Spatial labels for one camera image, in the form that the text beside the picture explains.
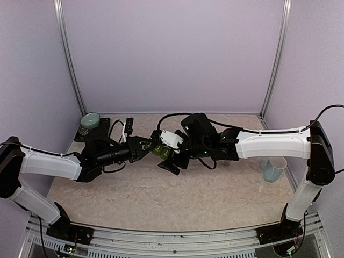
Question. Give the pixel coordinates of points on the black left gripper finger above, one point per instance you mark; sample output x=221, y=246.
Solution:
x=142, y=152
x=146, y=142

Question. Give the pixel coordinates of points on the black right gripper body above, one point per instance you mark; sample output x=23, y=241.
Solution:
x=183, y=164

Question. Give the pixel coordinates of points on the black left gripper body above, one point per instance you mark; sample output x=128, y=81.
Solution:
x=133, y=151

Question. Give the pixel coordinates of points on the green pill organizer box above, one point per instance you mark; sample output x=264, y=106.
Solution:
x=162, y=151

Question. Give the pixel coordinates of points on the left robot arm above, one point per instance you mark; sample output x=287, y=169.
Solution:
x=99, y=151

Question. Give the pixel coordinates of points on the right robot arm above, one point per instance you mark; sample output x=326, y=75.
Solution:
x=200, y=139

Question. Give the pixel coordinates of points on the black patterned tray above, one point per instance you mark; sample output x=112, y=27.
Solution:
x=82, y=131

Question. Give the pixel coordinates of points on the light green ceramic bowl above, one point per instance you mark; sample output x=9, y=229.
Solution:
x=90, y=120

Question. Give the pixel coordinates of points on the light blue mug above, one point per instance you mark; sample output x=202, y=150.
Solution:
x=273, y=168

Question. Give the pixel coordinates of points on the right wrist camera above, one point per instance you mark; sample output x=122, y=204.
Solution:
x=169, y=139

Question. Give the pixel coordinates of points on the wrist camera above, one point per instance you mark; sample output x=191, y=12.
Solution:
x=169, y=139
x=127, y=129

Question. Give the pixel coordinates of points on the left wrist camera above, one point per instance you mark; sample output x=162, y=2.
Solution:
x=127, y=129

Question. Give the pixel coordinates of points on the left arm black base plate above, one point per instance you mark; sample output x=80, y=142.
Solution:
x=72, y=233

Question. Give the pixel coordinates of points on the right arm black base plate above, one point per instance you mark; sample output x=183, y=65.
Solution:
x=276, y=232

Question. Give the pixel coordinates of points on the aluminium front rail frame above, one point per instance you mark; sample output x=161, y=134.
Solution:
x=113, y=242

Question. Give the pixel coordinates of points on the right aluminium corner post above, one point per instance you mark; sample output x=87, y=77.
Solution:
x=277, y=58

